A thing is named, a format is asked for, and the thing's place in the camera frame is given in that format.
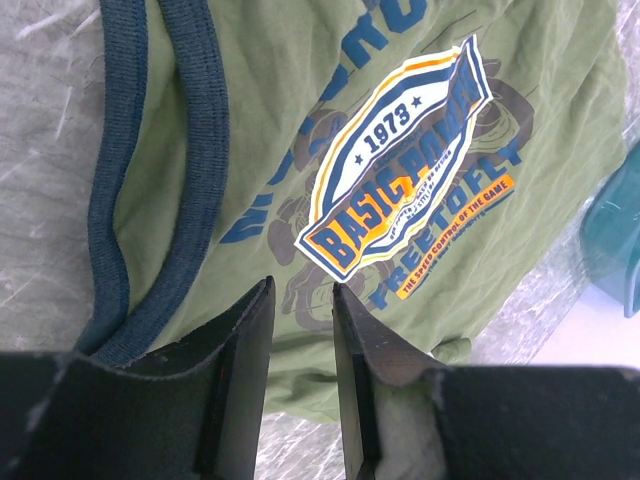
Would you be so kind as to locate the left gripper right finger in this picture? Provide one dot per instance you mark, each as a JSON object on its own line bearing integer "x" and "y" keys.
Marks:
{"x": 405, "y": 415}

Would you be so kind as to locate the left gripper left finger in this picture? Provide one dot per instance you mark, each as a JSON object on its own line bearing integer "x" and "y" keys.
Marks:
{"x": 189, "y": 410}

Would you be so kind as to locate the green printed tank top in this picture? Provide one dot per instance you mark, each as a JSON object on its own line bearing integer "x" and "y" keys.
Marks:
{"x": 424, "y": 153}

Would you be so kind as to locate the teal plastic bin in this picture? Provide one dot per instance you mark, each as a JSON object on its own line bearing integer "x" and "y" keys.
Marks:
{"x": 609, "y": 236}

